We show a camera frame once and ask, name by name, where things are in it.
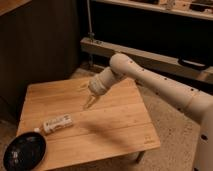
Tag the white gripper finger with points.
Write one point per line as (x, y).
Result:
(88, 102)
(94, 99)

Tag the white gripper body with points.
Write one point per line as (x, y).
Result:
(96, 87)

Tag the white plastic bottle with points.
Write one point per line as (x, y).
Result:
(55, 124)

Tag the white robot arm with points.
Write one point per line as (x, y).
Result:
(195, 104)

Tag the black ceramic bowl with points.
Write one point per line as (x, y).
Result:
(25, 152)

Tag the wooden table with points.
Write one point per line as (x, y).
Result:
(117, 124)

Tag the metal vertical pole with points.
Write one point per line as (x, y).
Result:
(91, 34)

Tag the long wooden beam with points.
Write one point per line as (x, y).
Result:
(147, 59)

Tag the upper wooden shelf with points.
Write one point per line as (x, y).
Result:
(186, 8)

